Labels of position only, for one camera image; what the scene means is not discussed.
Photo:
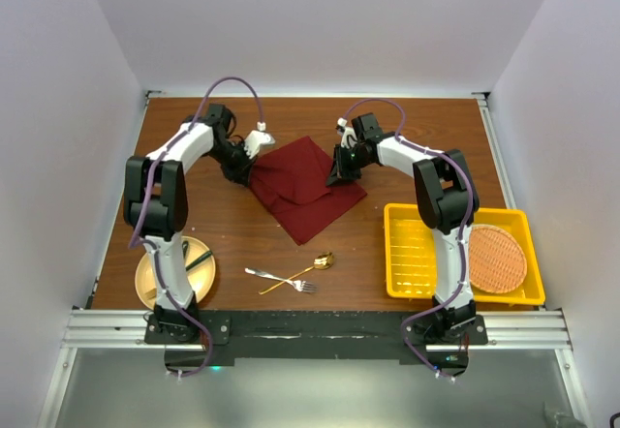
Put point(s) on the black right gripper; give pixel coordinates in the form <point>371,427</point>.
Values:
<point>340,172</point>

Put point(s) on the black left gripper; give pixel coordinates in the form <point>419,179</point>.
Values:
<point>240,174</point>

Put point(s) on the dark red cloth napkin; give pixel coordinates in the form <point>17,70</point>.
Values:
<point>290,183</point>

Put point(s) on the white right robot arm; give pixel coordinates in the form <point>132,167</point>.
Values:
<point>447,202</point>

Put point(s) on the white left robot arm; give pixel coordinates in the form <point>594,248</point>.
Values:
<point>155,205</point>

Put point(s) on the gold spoon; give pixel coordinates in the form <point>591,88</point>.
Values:
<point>321,262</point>

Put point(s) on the yellow plastic tray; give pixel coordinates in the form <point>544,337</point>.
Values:
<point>411,271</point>

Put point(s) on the silver fork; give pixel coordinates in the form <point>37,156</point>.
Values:
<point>298,285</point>

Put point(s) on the cream round plate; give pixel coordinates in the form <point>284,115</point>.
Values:
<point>200,278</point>

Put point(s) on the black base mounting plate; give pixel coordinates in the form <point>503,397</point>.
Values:
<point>360,335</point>

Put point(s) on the orange woven round mat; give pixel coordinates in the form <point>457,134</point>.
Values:
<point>497,262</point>

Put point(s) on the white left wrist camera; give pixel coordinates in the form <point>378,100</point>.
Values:
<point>256,140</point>

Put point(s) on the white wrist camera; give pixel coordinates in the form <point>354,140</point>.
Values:
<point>256,140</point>
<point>347,134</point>

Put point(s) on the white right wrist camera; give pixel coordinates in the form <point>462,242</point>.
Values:
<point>347,134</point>

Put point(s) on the aluminium right side rail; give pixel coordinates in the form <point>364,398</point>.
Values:
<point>505,184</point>

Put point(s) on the aluminium rail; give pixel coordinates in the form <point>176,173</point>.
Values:
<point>512,330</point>
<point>505,184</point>

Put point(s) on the aluminium front rail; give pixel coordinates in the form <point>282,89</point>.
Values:
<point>512,330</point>

